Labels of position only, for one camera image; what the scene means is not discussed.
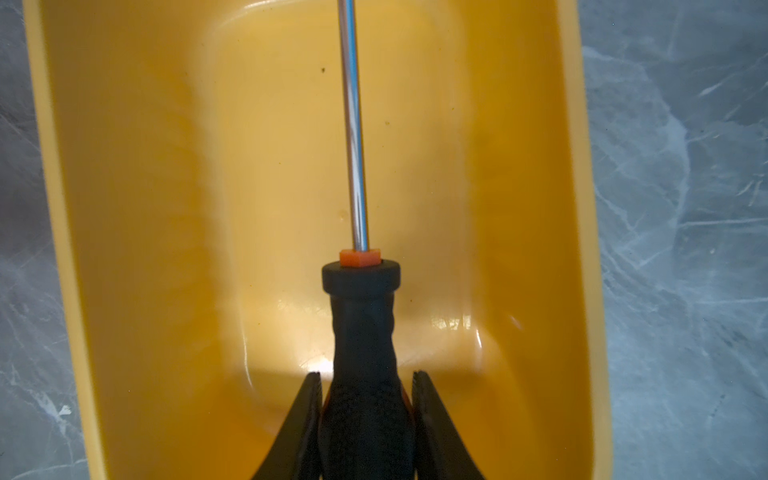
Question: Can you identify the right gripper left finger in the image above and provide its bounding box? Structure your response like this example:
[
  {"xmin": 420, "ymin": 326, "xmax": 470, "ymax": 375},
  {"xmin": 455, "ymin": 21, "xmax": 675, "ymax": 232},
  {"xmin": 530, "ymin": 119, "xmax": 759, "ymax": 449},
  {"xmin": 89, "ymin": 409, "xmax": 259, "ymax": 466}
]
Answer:
[{"xmin": 252, "ymin": 372, "xmax": 322, "ymax": 480}]

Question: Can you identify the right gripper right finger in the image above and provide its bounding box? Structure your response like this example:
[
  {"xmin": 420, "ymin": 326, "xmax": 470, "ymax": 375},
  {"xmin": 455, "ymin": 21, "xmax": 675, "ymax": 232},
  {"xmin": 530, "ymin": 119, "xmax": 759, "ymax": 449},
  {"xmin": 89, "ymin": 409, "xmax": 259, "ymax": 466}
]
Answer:
[{"xmin": 412, "ymin": 371, "xmax": 484, "ymax": 480}]

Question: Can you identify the black orange handled screwdriver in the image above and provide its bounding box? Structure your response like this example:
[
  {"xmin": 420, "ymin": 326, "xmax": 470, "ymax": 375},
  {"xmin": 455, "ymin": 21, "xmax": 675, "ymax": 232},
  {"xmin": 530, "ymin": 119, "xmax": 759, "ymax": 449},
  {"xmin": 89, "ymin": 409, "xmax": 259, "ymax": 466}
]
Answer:
[{"xmin": 318, "ymin": 1, "xmax": 415, "ymax": 479}]

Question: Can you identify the yellow plastic bin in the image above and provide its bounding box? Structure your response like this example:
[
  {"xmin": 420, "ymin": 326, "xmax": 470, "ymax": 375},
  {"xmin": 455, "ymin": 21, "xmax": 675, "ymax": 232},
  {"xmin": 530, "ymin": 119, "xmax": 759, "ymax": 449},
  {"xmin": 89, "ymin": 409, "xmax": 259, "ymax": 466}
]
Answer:
[{"xmin": 23, "ymin": 1, "xmax": 612, "ymax": 479}]

